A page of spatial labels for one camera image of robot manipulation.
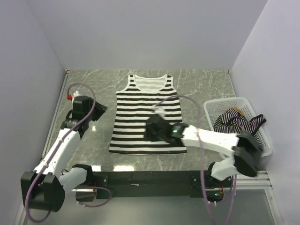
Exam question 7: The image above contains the black white striped tank top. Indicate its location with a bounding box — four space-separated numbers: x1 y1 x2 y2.
109 75 187 155

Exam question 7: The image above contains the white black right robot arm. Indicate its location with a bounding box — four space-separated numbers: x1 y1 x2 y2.
144 114 263 187

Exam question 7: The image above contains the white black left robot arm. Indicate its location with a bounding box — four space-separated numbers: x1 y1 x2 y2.
21 96 107 212

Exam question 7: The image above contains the purple striped tank top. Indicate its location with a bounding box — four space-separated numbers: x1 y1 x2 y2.
213 108 266 146

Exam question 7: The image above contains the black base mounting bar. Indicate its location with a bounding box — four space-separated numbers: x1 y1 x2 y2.
75 170 235 203

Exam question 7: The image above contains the white plastic laundry basket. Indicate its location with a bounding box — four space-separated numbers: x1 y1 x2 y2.
203 97 272 157

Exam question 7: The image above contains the orange garment in basket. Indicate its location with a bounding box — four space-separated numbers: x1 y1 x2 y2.
232 107 244 115

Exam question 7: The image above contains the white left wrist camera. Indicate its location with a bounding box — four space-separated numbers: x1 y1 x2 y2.
67 91 80 101

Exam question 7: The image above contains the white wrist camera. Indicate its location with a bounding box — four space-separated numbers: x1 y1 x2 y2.
151 105 166 119
67 91 80 101

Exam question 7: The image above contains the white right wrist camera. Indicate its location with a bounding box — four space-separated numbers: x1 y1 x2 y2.
151 105 166 119

